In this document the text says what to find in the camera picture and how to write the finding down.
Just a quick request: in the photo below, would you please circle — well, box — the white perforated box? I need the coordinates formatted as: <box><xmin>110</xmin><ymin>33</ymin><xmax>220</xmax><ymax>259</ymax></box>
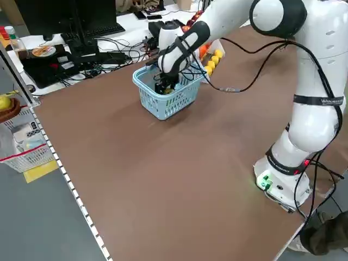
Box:
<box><xmin>2</xmin><ymin>107</ymin><xmax>44</xmax><ymax>145</ymax></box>

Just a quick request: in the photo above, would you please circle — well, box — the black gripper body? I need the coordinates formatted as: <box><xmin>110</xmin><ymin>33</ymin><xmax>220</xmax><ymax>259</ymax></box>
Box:
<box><xmin>159</xmin><ymin>70</ymin><xmax>182</xmax><ymax>85</ymax></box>

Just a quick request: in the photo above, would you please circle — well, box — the white basket with red rim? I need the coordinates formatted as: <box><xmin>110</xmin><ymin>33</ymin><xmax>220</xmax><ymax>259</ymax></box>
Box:
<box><xmin>0</xmin><ymin>142</ymin><xmax>57</xmax><ymax>173</ymax></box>

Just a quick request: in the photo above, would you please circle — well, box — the black monitor stand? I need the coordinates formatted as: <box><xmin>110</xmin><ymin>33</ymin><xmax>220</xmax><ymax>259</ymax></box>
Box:
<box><xmin>61</xmin><ymin>24</ymin><xmax>101</xmax><ymax>65</ymax></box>

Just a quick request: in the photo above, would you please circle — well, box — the brown bag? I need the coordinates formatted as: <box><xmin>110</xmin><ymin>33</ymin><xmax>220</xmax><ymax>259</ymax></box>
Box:
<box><xmin>116</xmin><ymin>0</ymin><xmax>164</xmax><ymax>13</ymax></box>

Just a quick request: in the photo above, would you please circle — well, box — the aluminium frame beam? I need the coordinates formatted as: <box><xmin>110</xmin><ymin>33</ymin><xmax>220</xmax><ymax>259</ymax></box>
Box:
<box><xmin>0</xmin><ymin>45</ymin><xmax>41</xmax><ymax>107</ymax></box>

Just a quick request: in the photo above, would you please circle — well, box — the black flat case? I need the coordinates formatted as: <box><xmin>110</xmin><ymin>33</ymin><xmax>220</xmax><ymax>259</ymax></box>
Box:
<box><xmin>21</xmin><ymin>45</ymin><xmax>84</xmax><ymax>89</ymax></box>

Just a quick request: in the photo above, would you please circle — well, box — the brown bowl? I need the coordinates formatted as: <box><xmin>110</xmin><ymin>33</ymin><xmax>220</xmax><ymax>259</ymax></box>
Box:
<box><xmin>0</xmin><ymin>97</ymin><xmax>22</xmax><ymax>123</ymax></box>

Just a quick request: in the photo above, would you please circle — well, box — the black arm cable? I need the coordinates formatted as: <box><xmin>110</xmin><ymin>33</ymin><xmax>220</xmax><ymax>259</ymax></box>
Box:
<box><xmin>173</xmin><ymin>36</ymin><xmax>345</xmax><ymax>221</ymax></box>

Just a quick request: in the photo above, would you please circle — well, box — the yellow green fruit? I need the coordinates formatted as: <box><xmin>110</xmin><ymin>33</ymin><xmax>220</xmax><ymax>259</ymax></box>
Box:
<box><xmin>0</xmin><ymin>94</ymin><xmax>11</xmax><ymax>111</ymax></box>

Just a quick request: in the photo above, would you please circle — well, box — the black keyboard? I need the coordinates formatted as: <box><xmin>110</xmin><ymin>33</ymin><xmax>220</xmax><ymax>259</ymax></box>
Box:
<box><xmin>81</xmin><ymin>23</ymin><xmax>127</xmax><ymax>39</ymax></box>

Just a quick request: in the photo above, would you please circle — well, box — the black power supply box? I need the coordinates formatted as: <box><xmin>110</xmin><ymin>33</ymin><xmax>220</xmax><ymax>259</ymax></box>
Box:
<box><xmin>148</xmin><ymin>21</ymin><xmax>164</xmax><ymax>42</ymax></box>

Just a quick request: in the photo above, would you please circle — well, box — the white capped bottle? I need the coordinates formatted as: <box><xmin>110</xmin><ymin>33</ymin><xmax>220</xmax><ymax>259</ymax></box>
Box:
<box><xmin>4</xmin><ymin>26</ymin><xmax>22</xmax><ymax>52</ymax></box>

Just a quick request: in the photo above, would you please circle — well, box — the white tiered fruit shelf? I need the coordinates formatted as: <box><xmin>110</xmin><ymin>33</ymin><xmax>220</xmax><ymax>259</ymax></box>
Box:
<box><xmin>200</xmin><ymin>39</ymin><xmax>226</xmax><ymax>85</ymax></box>

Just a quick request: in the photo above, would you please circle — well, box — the person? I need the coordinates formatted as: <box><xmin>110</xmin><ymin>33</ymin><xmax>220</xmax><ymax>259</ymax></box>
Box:
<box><xmin>288</xmin><ymin>210</ymin><xmax>348</xmax><ymax>256</ymax></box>

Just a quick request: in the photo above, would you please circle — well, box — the yellow sheet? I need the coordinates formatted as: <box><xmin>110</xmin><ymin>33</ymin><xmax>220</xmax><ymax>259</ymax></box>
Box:
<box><xmin>23</xmin><ymin>160</ymin><xmax>60</xmax><ymax>184</ymax></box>

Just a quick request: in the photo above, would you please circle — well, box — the light blue plastic basket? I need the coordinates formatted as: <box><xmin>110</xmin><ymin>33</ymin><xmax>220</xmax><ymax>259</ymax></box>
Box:
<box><xmin>132</xmin><ymin>64</ymin><xmax>207</xmax><ymax>121</ymax></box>

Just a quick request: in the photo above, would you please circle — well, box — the black computer monitor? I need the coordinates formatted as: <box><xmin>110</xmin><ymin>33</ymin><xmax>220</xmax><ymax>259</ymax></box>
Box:
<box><xmin>15</xmin><ymin>0</ymin><xmax>119</xmax><ymax>36</ymax></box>

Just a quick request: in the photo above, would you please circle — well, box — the small round plate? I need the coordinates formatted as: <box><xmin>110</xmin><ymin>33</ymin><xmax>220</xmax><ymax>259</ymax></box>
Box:
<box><xmin>31</xmin><ymin>46</ymin><xmax>57</xmax><ymax>58</ymax></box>

